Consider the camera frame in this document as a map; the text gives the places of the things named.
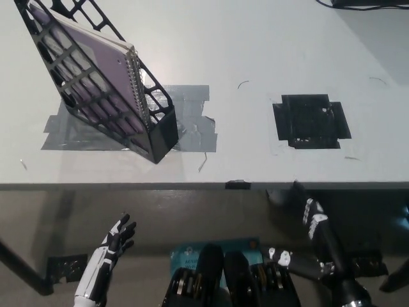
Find purple spiral notebook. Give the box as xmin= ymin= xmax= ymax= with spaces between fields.
xmin=28 ymin=0 xmax=143 ymax=135

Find black desk leg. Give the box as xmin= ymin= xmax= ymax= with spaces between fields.
xmin=0 ymin=237 xmax=54 ymax=295
xmin=379 ymin=261 xmax=409 ymax=294

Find small black tape strip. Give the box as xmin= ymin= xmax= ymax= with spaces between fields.
xmin=225 ymin=179 xmax=252 ymax=191

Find black floor tape patch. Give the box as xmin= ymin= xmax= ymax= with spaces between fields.
xmin=47 ymin=253 xmax=89 ymax=285
xmin=346 ymin=251 xmax=389 ymax=278

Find grey duct tape patch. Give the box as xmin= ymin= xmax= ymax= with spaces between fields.
xmin=40 ymin=84 xmax=219 ymax=153

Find black cable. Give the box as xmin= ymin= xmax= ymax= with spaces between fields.
xmin=316 ymin=0 xmax=409 ymax=11

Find black mesh file shelf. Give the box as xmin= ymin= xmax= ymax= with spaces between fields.
xmin=14 ymin=0 xmax=179 ymax=165

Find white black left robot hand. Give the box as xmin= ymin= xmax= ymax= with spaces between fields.
xmin=73 ymin=213 xmax=138 ymax=301

